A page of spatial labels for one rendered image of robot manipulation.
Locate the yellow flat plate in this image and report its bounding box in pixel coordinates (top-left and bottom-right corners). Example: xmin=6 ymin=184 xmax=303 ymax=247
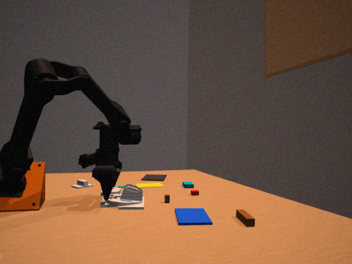
xmin=135 ymin=183 xmax=165 ymax=188

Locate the blue flat square plate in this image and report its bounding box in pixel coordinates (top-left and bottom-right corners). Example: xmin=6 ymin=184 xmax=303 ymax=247
xmin=175 ymin=208 xmax=212 ymax=226

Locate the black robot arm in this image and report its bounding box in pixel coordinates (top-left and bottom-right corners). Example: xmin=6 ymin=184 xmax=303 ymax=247
xmin=0 ymin=58 xmax=142 ymax=197

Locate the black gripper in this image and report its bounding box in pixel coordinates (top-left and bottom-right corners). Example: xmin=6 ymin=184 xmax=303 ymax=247
xmin=92 ymin=145 xmax=122 ymax=200

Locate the teal rectangular block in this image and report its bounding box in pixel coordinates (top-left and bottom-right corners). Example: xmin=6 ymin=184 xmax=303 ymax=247
xmin=182 ymin=182 xmax=194 ymax=189

